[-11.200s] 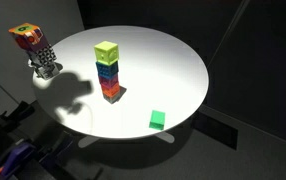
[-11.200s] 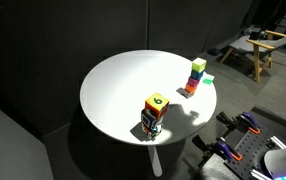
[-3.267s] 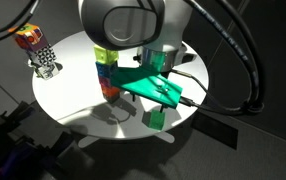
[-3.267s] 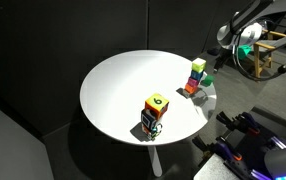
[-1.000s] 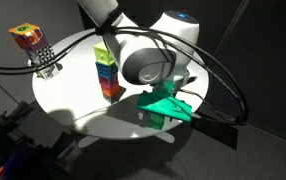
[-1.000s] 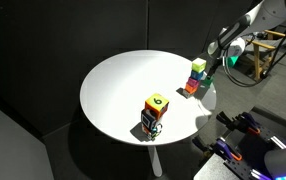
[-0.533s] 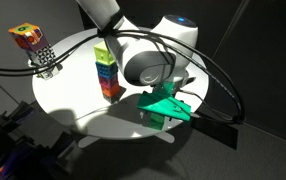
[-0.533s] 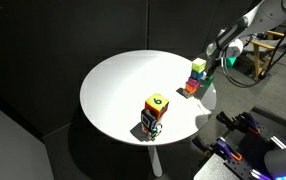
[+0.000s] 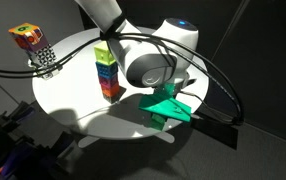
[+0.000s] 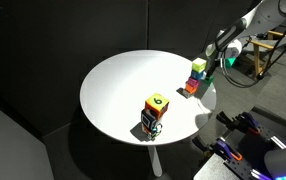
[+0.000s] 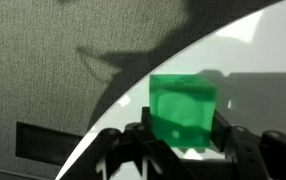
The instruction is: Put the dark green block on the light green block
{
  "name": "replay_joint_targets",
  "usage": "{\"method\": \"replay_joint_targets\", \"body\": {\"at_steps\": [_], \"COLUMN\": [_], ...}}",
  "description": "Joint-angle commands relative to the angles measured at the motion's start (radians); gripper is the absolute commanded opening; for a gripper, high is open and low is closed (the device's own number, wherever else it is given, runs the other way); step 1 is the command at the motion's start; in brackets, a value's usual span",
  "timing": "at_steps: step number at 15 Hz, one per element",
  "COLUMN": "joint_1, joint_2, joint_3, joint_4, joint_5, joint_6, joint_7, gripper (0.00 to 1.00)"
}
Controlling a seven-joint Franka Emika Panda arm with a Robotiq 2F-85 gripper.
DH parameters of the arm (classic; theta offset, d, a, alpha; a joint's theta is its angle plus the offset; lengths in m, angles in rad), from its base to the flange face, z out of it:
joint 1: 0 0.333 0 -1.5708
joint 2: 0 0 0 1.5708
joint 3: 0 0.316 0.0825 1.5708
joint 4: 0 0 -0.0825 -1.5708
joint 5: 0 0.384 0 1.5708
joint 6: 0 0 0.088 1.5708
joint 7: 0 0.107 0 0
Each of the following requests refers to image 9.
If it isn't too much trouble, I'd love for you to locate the blue block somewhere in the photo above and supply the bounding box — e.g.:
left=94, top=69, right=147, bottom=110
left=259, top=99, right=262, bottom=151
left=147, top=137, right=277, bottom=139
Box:
left=95, top=60, right=120, bottom=80

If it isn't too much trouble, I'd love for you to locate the purple block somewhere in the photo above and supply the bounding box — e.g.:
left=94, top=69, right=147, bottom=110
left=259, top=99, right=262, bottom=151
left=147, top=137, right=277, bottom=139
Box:
left=98, top=73, right=120, bottom=89

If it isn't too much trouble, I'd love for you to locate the orange block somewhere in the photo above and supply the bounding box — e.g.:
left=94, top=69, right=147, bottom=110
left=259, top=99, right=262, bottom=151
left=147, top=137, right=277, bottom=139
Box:
left=100, top=81, right=121, bottom=99

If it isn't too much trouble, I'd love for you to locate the small white printed cube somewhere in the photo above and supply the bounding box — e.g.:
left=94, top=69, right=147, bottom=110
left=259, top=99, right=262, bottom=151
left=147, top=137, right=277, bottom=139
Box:
left=35, top=63, right=64, bottom=81

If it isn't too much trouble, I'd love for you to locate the dark green block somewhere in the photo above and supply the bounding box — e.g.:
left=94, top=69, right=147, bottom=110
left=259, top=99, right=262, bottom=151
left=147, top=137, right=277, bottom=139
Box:
left=150, top=113, right=167, bottom=131

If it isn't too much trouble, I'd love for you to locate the thin black cable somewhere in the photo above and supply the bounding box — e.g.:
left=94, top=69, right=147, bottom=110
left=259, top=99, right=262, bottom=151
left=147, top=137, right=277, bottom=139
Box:
left=0, top=33, right=241, bottom=124

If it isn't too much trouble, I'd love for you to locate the black white patterned cube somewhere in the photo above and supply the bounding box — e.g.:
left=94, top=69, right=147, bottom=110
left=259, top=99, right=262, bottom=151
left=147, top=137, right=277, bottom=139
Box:
left=32, top=43, right=58, bottom=68

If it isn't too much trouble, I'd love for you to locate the grey block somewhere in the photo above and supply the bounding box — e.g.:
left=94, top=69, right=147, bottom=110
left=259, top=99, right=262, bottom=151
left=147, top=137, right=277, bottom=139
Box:
left=102, top=91, right=122, bottom=105

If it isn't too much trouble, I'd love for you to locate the light green block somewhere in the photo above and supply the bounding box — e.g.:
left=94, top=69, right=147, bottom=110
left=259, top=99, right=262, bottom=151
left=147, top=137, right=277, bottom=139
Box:
left=93, top=41, right=117, bottom=67

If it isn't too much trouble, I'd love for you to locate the black metal stand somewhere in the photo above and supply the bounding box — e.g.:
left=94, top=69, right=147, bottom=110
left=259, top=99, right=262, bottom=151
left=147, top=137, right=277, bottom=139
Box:
left=0, top=99, right=39, bottom=144

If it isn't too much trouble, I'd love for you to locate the multicolour cube with number six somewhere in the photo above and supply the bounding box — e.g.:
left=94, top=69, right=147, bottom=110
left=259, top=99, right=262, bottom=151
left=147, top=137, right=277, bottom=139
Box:
left=8, top=22, right=45, bottom=53

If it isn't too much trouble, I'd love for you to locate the white table base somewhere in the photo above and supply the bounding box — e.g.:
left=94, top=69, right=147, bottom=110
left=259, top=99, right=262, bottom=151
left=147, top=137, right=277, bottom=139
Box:
left=77, top=131, right=176, bottom=149

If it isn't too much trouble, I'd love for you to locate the black clamp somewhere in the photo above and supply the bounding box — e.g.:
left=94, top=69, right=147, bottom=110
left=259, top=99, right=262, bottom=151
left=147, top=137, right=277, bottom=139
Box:
left=39, top=131, right=84, bottom=171

